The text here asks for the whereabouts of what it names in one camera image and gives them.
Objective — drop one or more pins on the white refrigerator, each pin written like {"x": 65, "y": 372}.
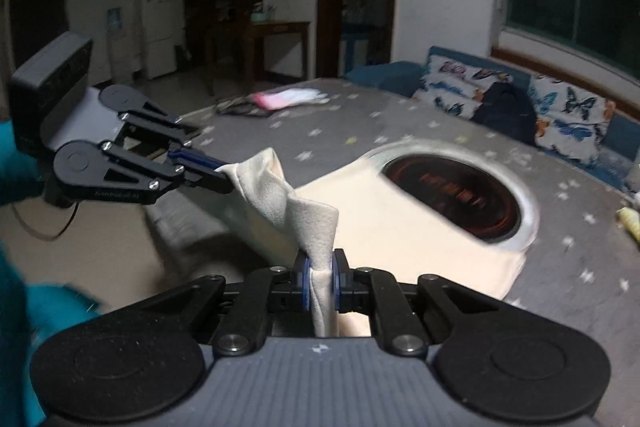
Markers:
{"x": 157, "y": 32}

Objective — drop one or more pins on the person's left forearm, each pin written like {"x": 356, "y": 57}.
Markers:
{"x": 15, "y": 167}

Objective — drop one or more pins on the dark door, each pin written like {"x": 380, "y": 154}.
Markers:
{"x": 37, "y": 27}

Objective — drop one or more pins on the cream t-shirt with dark print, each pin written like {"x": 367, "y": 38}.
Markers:
{"x": 390, "y": 237}

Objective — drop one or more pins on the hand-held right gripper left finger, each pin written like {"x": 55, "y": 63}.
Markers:
{"x": 306, "y": 287}

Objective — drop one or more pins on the grey star-patterned bed blanket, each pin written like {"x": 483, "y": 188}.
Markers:
{"x": 400, "y": 117}

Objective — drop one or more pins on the pale yellow cloth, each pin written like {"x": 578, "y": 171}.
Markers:
{"x": 631, "y": 222}

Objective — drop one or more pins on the window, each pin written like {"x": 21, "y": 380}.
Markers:
{"x": 565, "y": 2}

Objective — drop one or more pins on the water dispenser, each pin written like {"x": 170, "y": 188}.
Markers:
{"x": 115, "y": 32}

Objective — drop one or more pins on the butterfly print pillow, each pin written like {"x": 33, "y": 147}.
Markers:
{"x": 450, "y": 87}
{"x": 570, "y": 117}

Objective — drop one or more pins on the pink and white garment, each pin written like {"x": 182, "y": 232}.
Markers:
{"x": 290, "y": 98}

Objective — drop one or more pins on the person's teal clothing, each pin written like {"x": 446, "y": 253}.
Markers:
{"x": 30, "y": 332}

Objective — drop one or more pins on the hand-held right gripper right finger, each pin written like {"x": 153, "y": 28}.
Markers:
{"x": 337, "y": 287}

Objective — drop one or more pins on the blue sofa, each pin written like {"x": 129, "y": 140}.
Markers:
{"x": 385, "y": 74}

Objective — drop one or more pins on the teal container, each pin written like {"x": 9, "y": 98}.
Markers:
{"x": 260, "y": 13}

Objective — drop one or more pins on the dark backpack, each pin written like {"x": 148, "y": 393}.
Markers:
{"x": 505, "y": 112}

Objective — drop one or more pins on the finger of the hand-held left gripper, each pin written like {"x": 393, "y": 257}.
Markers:
{"x": 195, "y": 158}
{"x": 210, "y": 179}

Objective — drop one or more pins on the wooden table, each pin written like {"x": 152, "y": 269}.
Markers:
{"x": 270, "y": 29}

